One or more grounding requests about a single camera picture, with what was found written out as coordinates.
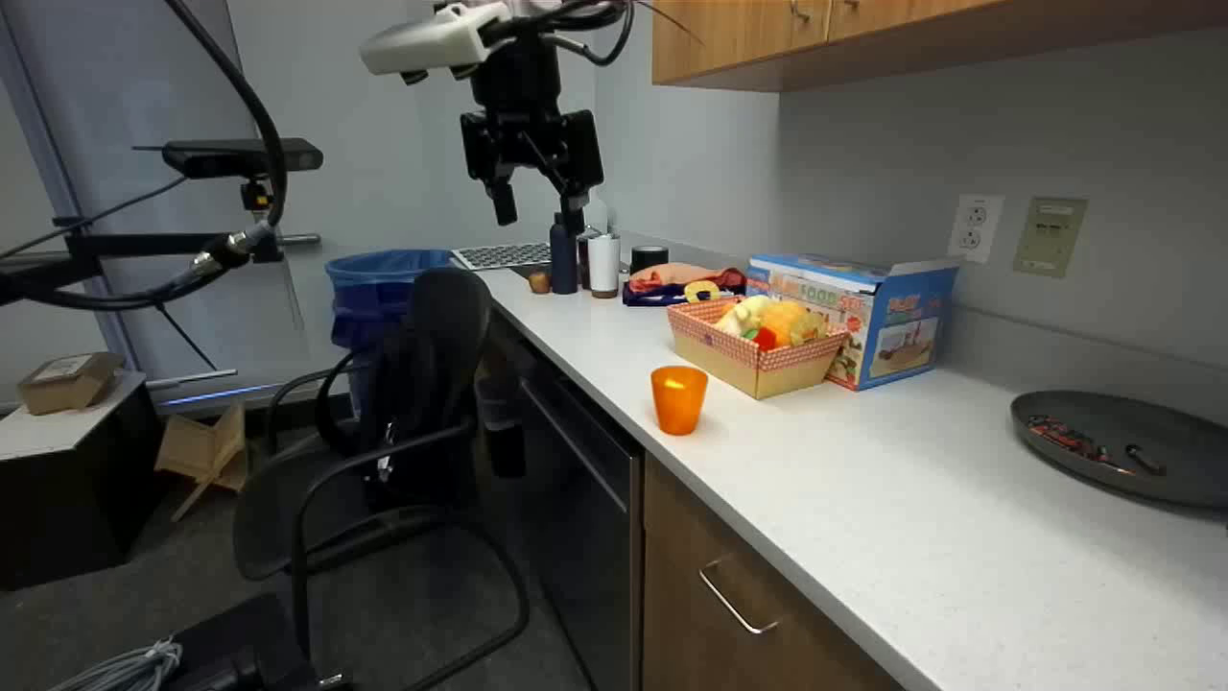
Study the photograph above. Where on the black low cabinet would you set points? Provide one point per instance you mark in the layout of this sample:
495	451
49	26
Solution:
64	512

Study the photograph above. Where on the small cardboard box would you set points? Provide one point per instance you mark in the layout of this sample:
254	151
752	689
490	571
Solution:
69	386

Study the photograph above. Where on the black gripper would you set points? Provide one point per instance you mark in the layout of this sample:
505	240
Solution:
520	91

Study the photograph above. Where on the black office chair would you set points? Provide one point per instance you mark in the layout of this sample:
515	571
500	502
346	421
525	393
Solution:
433	332

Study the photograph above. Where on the beige light switch plate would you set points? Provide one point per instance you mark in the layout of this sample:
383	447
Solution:
1047	235

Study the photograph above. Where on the yellow white toy banana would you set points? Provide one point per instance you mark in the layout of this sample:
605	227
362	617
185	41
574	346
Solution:
752	316

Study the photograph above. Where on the wooden wall cabinet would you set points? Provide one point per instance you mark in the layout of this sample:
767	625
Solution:
896	34

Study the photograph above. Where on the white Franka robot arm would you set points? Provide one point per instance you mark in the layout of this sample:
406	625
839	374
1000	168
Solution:
427	41

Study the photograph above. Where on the blue lined trash bin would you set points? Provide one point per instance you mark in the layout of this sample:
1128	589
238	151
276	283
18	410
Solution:
371	291

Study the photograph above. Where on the grey keyboard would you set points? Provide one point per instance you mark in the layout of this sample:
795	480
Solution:
500	256

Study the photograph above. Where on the pink and blue toy package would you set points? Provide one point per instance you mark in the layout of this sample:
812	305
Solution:
666	279

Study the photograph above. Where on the folded cardboard piece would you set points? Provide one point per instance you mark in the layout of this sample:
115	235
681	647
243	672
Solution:
200	456

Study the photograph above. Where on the orange plastic cup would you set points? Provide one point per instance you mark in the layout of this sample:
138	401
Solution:
676	401

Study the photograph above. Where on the dark round plate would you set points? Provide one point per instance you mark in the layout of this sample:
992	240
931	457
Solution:
1124	447

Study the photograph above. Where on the white electrical outlet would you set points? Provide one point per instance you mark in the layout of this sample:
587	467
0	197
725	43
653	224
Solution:
977	227

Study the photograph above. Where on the colourful toy food box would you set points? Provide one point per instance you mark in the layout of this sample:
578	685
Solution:
884	319

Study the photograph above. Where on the black bar camera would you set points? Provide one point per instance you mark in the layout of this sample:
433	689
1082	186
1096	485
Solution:
243	157

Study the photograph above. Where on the red toy piece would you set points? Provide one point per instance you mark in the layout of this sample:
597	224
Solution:
763	338

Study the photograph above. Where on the orange round toy bread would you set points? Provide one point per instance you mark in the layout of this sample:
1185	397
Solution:
795	319

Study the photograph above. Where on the white bottle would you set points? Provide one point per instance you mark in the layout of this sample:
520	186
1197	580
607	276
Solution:
605	263

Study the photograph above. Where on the reddish toy sausage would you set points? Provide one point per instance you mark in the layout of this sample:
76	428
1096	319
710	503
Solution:
1066	439

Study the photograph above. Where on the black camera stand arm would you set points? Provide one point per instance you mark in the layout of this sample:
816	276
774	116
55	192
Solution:
153	242

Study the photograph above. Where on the red checkered cardboard basket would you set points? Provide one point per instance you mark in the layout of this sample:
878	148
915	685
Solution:
752	365

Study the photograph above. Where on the dark blue bottle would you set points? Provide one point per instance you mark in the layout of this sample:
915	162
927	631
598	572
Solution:
566	256

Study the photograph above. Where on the large white board panel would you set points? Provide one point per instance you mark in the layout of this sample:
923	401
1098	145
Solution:
138	100

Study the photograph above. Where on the black cup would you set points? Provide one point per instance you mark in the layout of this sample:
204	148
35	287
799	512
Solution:
649	256

